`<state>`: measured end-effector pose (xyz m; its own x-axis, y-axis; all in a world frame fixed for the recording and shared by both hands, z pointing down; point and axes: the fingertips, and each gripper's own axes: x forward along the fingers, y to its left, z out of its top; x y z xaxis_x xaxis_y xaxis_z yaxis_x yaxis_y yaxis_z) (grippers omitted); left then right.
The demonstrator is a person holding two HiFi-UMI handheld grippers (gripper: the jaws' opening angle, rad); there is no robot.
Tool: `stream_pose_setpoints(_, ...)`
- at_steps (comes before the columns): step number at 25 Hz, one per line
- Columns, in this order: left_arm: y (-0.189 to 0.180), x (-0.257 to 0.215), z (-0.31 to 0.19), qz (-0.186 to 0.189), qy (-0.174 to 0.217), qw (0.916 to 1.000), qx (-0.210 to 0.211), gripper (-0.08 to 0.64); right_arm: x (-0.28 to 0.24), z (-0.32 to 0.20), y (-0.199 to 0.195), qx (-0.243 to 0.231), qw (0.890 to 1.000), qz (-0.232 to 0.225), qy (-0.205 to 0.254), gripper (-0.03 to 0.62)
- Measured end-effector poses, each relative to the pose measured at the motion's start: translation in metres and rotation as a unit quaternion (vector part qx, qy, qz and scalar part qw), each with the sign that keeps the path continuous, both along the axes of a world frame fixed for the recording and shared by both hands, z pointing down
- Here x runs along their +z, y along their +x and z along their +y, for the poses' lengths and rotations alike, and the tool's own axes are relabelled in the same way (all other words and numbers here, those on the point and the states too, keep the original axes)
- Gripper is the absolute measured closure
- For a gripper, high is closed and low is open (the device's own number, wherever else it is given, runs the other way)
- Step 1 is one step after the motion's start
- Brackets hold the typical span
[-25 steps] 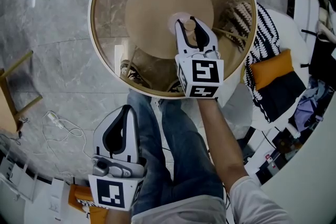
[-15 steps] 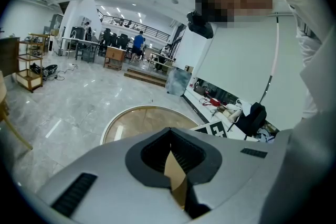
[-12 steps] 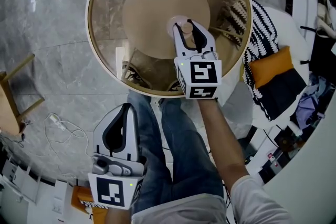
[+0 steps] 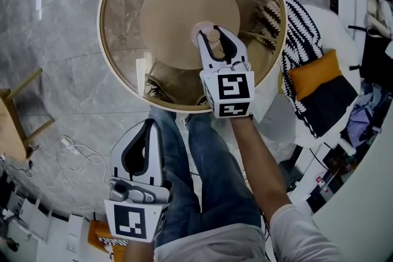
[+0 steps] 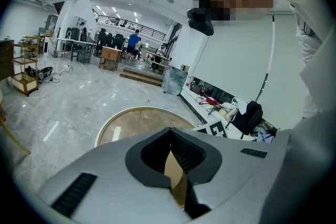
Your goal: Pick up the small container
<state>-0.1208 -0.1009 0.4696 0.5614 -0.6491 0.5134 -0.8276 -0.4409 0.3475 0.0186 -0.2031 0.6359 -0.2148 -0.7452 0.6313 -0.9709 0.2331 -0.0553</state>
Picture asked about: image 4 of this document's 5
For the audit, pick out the white beanbag chair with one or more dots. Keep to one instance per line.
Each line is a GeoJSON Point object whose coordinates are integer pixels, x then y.
{"type": "Point", "coordinates": [334, 30]}

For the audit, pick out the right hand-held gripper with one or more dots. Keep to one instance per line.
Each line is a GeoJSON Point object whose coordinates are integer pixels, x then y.
{"type": "Point", "coordinates": [233, 86]}

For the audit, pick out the black white sneaker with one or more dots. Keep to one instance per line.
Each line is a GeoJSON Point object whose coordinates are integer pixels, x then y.
{"type": "Point", "coordinates": [201, 100]}
{"type": "Point", "coordinates": [158, 86]}

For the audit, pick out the black bag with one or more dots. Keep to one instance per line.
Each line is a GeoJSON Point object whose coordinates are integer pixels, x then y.
{"type": "Point", "coordinates": [377, 61]}

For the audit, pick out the person's right forearm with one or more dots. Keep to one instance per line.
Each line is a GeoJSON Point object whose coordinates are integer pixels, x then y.
{"type": "Point", "coordinates": [261, 162]}

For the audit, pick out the person's left forearm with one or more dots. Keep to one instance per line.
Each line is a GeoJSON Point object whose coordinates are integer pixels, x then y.
{"type": "Point", "coordinates": [138, 251]}

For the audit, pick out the round glass side table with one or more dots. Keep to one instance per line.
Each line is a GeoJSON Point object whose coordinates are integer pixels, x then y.
{"type": "Point", "coordinates": [122, 24]}

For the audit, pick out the cream plush toy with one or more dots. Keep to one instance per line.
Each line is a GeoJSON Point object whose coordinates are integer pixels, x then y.
{"type": "Point", "coordinates": [376, 15]}

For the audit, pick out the pile of blue clothes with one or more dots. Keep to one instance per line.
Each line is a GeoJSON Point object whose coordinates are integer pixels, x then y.
{"type": "Point", "coordinates": [362, 116]}

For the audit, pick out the clear bottle red label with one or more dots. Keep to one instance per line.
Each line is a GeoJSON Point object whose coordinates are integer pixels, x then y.
{"type": "Point", "coordinates": [322, 182]}

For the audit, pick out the person's white shirt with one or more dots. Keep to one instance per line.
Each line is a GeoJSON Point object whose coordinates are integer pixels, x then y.
{"type": "Point", "coordinates": [230, 242]}

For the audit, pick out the person's blue jeans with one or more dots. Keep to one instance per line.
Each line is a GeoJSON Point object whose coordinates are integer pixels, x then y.
{"type": "Point", "coordinates": [215, 178]}

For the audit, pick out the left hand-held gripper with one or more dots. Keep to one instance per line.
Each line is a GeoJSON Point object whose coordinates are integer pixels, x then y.
{"type": "Point", "coordinates": [129, 221]}

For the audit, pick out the orange cushion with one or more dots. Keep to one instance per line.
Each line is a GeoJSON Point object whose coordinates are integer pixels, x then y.
{"type": "Point", "coordinates": [316, 75]}

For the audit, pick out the white cardboard box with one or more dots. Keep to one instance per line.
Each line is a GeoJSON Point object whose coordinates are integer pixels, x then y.
{"type": "Point", "coordinates": [76, 233]}

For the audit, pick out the white power strip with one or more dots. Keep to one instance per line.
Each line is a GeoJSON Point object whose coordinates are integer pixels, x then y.
{"type": "Point", "coordinates": [69, 145]}

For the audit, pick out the white shelf unit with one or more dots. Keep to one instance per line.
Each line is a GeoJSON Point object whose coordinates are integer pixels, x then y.
{"type": "Point", "coordinates": [27, 214]}

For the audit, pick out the black folded cloth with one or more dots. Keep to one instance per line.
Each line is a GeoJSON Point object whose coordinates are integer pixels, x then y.
{"type": "Point", "coordinates": [330, 107]}

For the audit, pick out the black pouch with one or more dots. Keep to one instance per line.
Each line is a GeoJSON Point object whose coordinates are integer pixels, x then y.
{"type": "Point", "coordinates": [334, 159]}

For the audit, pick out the black white zigzag blanket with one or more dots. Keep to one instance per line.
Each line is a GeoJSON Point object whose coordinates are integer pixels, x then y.
{"type": "Point", "coordinates": [302, 30]}

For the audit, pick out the wooden side table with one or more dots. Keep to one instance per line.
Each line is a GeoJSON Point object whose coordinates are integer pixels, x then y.
{"type": "Point", "coordinates": [10, 125]}

